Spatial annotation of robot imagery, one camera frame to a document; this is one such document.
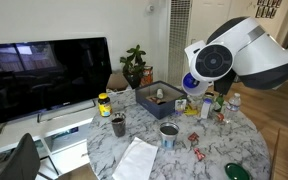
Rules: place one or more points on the clear plastic jar blue base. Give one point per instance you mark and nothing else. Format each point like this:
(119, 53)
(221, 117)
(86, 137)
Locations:
(192, 83)

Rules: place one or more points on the red ketchup packet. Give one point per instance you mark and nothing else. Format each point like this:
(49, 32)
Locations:
(199, 154)
(193, 136)

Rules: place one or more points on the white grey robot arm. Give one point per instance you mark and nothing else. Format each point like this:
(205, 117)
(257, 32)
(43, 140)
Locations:
(267, 53)

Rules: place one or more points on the brown snack packets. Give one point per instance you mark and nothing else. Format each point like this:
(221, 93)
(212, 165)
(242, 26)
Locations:
(152, 99)

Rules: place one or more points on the green round jar lid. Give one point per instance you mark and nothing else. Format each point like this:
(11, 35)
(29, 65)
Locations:
(236, 172)

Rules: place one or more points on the orange game box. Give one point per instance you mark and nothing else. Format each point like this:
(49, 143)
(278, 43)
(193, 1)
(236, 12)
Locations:
(146, 76)

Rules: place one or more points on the dark plant pot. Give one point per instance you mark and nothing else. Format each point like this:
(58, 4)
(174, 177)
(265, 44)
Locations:
(133, 80)

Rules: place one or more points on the small white cup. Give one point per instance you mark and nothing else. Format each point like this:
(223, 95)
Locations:
(160, 94)

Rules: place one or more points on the navy blue open box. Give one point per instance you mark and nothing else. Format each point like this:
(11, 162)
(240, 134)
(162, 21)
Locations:
(150, 108)

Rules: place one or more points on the open brown cardboard box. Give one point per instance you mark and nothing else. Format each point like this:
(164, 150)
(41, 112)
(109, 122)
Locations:
(117, 82)

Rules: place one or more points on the green leafy house plant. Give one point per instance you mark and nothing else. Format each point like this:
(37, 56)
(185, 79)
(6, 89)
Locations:
(134, 63)

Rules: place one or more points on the small green white pouch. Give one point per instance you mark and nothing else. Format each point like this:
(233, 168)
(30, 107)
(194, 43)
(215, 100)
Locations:
(180, 106)

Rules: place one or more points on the yellow-lidded vitamin bottle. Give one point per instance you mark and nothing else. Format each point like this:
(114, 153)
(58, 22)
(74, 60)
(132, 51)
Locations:
(104, 106)

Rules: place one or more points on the clear cup with dark liquid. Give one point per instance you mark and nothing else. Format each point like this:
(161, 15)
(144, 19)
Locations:
(118, 128)

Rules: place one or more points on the silver blue tin can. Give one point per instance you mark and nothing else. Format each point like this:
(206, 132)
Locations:
(168, 140)

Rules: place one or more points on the white bottle blue cap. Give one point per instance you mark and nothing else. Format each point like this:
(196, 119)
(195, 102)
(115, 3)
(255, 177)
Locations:
(205, 110)

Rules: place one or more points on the open green tin can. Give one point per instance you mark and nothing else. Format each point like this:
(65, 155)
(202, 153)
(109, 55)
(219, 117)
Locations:
(209, 95)

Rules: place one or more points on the white paper napkin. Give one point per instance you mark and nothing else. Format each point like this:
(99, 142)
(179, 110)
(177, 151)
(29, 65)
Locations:
(135, 160)

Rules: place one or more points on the small red snack packet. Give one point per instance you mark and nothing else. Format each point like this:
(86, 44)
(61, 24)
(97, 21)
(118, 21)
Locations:
(220, 117)

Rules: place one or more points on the clear plastic water bottle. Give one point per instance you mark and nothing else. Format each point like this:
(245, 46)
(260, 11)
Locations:
(233, 106)

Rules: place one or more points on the black flat screen television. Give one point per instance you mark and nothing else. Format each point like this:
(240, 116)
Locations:
(44, 76)

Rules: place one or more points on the white television stand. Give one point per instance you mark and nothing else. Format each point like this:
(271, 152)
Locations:
(17, 130)

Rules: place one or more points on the black office chair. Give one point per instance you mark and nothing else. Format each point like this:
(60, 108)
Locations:
(20, 160)

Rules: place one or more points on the white wall heater grille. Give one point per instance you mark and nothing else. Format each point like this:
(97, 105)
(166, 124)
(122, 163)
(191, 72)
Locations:
(179, 40)

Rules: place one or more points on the round white wall thermostat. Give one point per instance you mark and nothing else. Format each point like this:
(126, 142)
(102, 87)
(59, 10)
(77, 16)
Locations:
(149, 9)

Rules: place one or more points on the dark wall picture frames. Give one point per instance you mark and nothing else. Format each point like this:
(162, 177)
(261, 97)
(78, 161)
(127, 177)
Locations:
(268, 9)

